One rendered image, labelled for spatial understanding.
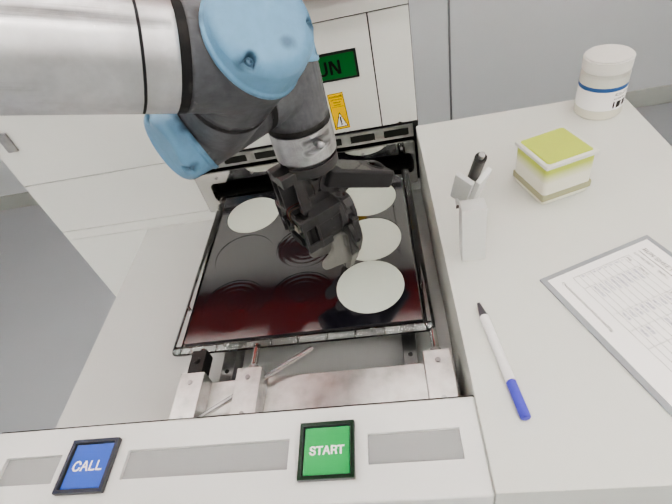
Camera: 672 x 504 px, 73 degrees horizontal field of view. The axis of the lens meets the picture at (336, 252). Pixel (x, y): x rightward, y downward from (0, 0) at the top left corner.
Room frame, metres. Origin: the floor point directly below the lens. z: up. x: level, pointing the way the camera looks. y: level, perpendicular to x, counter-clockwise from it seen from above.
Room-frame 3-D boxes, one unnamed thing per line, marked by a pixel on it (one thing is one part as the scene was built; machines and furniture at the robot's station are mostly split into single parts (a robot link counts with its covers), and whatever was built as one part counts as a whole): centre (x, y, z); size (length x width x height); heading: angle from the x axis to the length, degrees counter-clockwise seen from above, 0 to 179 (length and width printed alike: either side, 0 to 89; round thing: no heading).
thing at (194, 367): (0.39, 0.22, 0.90); 0.04 x 0.02 x 0.03; 168
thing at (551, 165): (0.48, -0.32, 1.00); 0.07 x 0.07 x 0.07; 5
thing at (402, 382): (0.30, 0.08, 0.87); 0.36 x 0.08 x 0.03; 78
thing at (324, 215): (0.49, 0.01, 1.05); 0.09 x 0.08 x 0.12; 114
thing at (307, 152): (0.49, 0.00, 1.13); 0.08 x 0.08 x 0.05
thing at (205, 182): (0.77, 0.02, 0.89); 0.44 x 0.02 x 0.10; 78
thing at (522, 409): (0.24, -0.14, 0.97); 0.14 x 0.01 x 0.01; 175
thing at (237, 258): (0.56, 0.05, 0.90); 0.34 x 0.34 x 0.01; 78
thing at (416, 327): (0.39, 0.08, 0.90); 0.38 x 0.01 x 0.01; 78
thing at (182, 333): (0.60, 0.22, 0.90); 0.37 x 0.01 x 0.01; 168
